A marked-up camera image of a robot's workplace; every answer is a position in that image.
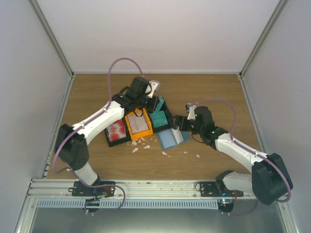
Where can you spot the orange plastic bin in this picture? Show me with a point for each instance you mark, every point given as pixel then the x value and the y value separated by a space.
pixel 140 113

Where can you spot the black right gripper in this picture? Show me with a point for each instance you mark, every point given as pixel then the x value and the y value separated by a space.
pixel 180 119

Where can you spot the red white cards stack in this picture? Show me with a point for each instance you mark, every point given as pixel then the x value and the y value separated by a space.
pixel 116 131

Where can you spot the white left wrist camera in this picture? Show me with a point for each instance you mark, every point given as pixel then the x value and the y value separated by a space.
pixel 152 87

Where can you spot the white cards in orange bin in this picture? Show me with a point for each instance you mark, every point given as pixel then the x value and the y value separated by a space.
pixel 137 124

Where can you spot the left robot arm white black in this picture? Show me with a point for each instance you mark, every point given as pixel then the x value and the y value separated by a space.
pixel 72 141

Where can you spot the grey slotted cable duct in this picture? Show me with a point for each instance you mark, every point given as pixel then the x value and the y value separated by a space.
pixel 131 204

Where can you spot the aluminium frame post right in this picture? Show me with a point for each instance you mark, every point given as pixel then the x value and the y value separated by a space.
pixel 281 4

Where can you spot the aluminium frame post left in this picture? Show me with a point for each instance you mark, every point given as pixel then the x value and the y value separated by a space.
pixel 44 23

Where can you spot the aluminium frame post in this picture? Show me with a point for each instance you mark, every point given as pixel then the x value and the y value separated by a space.
pixel 281 4
pixel 44 23

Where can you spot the black bin with teal cards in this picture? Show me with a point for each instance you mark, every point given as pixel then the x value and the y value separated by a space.
pixel 169 118

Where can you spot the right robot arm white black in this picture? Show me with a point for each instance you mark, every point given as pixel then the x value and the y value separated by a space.
pixel 268 178

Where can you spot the teal VIP chip card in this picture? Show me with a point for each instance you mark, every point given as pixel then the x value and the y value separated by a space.
pixel 159 105

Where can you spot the stack of teal cards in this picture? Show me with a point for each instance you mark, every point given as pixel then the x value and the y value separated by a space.
pixel 158 119

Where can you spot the black bin with red cards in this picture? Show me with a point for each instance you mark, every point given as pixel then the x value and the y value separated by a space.
pixel 121 141

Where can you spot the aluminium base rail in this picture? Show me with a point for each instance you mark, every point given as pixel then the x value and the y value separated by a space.
pixel 128 189

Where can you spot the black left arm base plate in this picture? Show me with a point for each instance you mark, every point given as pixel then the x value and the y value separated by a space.
pixel 80 190

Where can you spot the teal card holder wallet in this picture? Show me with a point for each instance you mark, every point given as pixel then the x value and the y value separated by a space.
pixel 171 138

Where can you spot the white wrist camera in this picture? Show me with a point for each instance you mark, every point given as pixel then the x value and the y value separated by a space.
pixel 190 109
pixel 152 87

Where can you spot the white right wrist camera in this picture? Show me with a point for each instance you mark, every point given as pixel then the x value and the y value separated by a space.
pixel 190 109

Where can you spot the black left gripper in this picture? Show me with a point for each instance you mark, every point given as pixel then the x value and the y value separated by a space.
pixel 151 105

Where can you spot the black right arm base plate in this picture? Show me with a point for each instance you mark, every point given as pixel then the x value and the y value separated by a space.
pixel 213 189

